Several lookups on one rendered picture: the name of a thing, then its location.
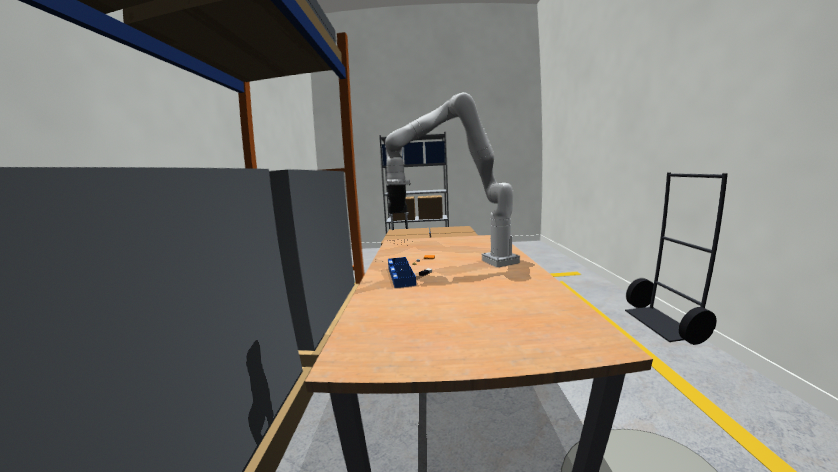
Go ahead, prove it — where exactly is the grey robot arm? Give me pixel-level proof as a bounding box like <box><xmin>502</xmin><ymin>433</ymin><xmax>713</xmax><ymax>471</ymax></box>
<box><xmin>385</xmin><ymin>93</ymin><xmax>513</xmax><ymax>257</ymax></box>

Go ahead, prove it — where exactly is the blue rack of bins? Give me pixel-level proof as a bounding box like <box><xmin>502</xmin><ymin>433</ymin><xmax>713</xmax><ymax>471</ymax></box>
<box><xmin>388</xmin><ymin>257</ymin><xmax>416</xmax><ymax>288</ymax></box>

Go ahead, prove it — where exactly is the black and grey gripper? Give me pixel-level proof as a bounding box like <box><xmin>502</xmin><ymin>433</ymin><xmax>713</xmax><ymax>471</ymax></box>
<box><xmin>387</xmin><ymin>172</ymin><xmax>410</xmax><ymax>230</ymax></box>

